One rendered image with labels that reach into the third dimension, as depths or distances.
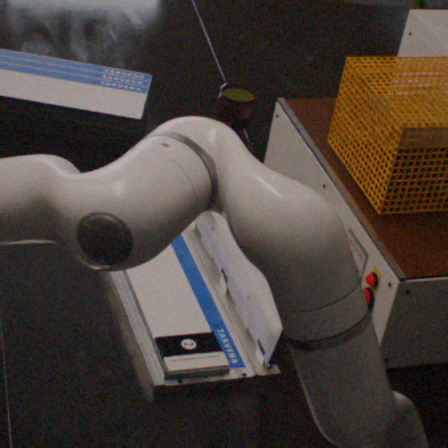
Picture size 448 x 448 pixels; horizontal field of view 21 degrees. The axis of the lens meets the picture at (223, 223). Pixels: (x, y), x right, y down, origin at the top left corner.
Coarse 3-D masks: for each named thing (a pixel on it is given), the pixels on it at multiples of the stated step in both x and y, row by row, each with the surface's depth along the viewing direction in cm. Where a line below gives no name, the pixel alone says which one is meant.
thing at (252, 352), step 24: (192, 240) 217; (216, 264) 210; (120, 288) 202; (216, 288) 206; (144, 336) 193; (240, 336) 197; (144, 360) 189; (264, 360) 192; (168, 384) 185; (192, 384) 187; (216, 384) 188; (240, 384) 190
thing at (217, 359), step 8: (216, 352) 191; (168, 360) 188; (176, 360) 189; (184, 360) 189; (192, 360) 189; (200, 360) 189; (208, 360) 190; (216, 360) 190; (224, 360) 190; (168, 368) 187; (176, 368) 187; (184, 368) 187; (192, 368) 187; (200, 368) 188
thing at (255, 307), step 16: (208, 224) 213; (224, 224) 210; (208, 240) 213; (224, 240) 207; (224, 256) 206; (240, 256) 203; (240, 272) 200; (256, 272) 198; (240, 288) 200; (256, 288) 197; (240, 304) 199; (256, 304) 194; (272, 304) 192; (256, 320) 194; (272, 320) 190; (256, 336) 193; (272, 336) 189; (272, 352) 188
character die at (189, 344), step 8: (168, 336) 193; (176, 336) 193; (184, 336) 193; (192, 336) 194; (200, 336) 194; (208, 336) 195; (160, 344) 191; (168, 344) 192; (176, 344) 192; (184, 344) 192; (192, 344) 192; (200, 344) 193; (208, 344) 193; (216, 344) 193; (160, 352) 190; (168, 352) 190; (176, 352) 190; (184, 352) 191; (192, 352) 190; (200, 352) 191; (208, 352) 191
